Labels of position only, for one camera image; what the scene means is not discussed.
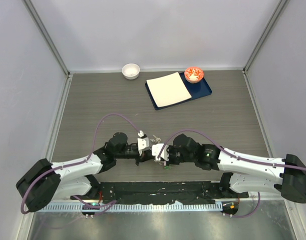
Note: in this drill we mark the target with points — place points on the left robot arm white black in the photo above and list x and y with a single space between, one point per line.
46 181

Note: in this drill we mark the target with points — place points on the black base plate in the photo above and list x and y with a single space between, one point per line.
161 193

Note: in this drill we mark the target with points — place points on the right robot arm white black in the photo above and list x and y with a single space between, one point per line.
285 176

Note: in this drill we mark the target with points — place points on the orange patterned bowl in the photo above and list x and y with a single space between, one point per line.
194 74

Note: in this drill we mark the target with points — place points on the loose silver key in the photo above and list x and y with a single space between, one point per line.
157 138

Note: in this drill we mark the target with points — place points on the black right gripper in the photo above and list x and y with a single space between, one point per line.
171 162

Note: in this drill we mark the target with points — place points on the metal key organizer blue handle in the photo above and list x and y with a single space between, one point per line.
165 166

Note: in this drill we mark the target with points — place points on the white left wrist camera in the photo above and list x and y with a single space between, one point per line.
143 142

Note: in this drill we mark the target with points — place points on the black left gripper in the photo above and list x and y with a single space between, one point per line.
146 155

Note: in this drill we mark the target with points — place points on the white bowl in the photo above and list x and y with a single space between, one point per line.
131 71

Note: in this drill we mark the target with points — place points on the dark blue tray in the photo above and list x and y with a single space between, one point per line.
197 90

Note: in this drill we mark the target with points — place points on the slotted cable duct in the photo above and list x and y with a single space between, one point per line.
177 206

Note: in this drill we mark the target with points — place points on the white square plate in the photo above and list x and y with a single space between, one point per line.
168 90

